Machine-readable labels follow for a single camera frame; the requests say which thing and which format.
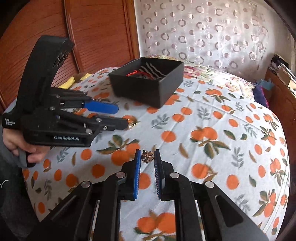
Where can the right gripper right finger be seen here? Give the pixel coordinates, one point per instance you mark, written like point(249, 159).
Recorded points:
point(173, 186)

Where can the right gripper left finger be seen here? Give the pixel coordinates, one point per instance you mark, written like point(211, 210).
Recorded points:
point(122, 185)

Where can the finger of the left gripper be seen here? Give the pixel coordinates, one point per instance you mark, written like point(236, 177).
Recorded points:
point(101, 107)
point(105, 123)

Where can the bronze flower brooch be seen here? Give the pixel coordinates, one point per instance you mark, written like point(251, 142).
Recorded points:
point(147, 156)

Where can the black jewelry box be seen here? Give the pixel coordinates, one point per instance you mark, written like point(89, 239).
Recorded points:
point(128, 82)

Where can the silver wavy hair pin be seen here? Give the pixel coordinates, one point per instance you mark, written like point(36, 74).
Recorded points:
point(151, 71)

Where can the dark left sleeve forearm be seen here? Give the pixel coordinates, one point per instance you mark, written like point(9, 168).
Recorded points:
point(17, 214)

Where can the person's left hand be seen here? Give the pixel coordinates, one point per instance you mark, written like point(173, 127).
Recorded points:
point(14, 141)

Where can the yellow plush toy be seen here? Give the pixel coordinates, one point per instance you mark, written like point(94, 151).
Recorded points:
point(74, 79)

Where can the orange print bed sheet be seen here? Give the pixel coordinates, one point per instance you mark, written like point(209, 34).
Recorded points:
point(207, 132)

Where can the wooden wardrobe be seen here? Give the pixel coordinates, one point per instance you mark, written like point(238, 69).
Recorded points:
point(104, 34)

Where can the purple blanket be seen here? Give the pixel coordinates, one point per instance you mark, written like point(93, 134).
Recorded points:
point(259, 96)

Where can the wooden side cabinet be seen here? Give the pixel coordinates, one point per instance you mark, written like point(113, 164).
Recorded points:
point(282, 103)

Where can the teal tissue paper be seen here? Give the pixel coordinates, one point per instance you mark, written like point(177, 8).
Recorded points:
point(268, 85)

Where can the circle pattern sheer curtain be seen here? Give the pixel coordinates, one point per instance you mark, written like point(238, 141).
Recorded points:
point(238, 37)

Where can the clutter pile on cabinet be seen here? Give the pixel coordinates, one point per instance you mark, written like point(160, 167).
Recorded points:
point(280, 68)

